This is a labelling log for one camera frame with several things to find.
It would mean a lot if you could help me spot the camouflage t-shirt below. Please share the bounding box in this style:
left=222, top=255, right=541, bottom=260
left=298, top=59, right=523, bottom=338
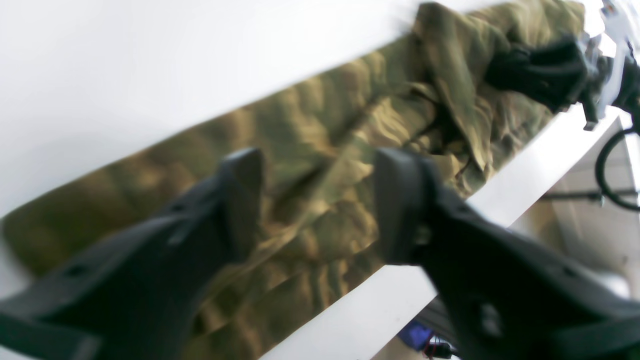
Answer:
left=3, top=0, right=585, bottom=360

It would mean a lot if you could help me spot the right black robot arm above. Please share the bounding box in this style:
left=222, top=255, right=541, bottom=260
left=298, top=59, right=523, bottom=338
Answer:
left=484, top=34, right=639, bottom=213

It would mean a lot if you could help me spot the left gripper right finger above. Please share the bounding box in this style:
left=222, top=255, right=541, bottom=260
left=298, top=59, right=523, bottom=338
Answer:
left=374, top=148, right=640, bottom=360

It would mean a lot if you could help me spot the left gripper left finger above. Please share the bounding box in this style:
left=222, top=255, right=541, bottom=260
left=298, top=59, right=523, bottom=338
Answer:
left=0, top=148, right=263, bottom=360

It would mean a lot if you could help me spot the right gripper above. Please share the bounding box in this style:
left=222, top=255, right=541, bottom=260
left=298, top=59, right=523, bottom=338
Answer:
left=484, top=33, right=626, bottom=132

